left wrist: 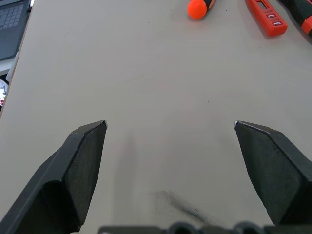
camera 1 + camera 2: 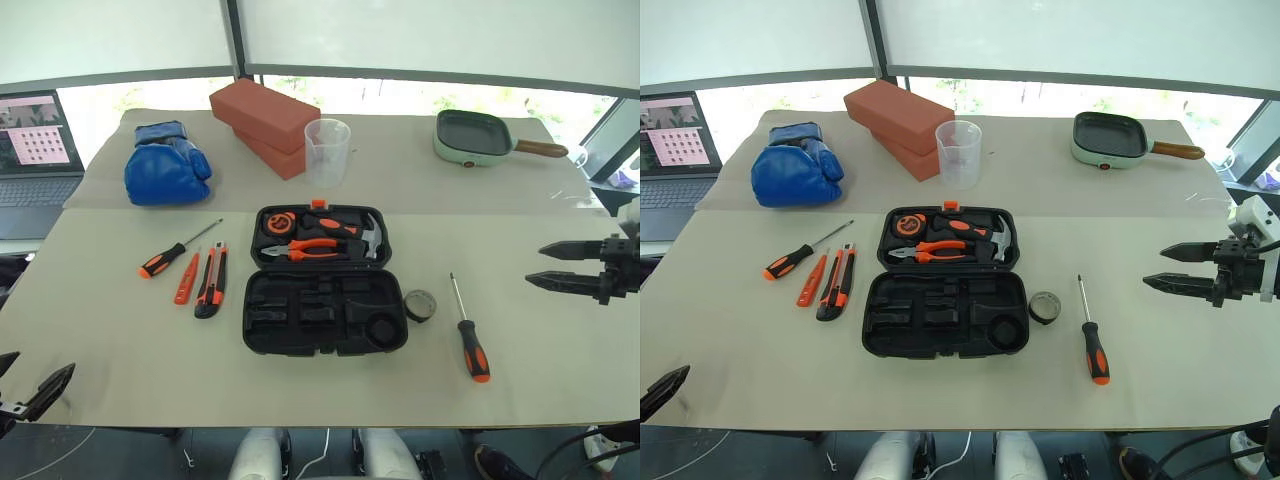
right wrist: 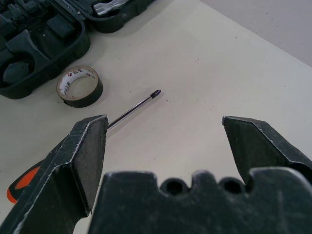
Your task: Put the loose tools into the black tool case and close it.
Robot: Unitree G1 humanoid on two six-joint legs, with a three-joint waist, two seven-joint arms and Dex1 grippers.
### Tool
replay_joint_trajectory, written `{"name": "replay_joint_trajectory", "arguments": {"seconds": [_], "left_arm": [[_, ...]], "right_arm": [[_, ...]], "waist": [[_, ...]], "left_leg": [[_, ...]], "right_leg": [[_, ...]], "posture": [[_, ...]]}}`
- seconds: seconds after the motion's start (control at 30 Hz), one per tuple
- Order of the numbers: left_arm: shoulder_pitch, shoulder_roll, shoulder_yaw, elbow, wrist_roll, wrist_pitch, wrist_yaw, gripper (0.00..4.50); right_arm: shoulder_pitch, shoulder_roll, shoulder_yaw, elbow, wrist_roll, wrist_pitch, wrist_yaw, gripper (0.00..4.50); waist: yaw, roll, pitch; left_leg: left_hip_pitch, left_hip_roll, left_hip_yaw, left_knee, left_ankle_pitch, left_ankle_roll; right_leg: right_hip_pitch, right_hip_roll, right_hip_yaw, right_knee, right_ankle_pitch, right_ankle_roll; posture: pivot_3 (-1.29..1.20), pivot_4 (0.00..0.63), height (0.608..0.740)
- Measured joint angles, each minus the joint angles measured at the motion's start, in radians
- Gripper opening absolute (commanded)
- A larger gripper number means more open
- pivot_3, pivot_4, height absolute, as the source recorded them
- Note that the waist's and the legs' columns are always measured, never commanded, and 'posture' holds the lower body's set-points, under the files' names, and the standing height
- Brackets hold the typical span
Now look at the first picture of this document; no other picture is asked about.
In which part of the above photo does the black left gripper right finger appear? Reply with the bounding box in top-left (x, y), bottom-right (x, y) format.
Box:
top-left (233, 120), bottom-right (312, 227)

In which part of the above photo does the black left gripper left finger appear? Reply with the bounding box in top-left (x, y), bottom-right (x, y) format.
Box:
top-left (0, 120), bottom-right (108, 234)

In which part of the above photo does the black and white sticker object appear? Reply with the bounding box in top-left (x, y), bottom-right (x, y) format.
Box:
top-left (0, 78), bottom-right (10, 108)

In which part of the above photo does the orange electric tester pen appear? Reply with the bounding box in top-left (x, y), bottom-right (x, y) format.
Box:
top-left (244, 0), bottom-right (288, 38)

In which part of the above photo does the orange and black screwdriver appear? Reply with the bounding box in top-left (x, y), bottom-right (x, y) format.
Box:
top-left (187, 0), bottom-right (217, 20)

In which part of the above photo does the red black tool handle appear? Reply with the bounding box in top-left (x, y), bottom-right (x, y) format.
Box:
top-left (277, 0), bottom-right (312, 38)

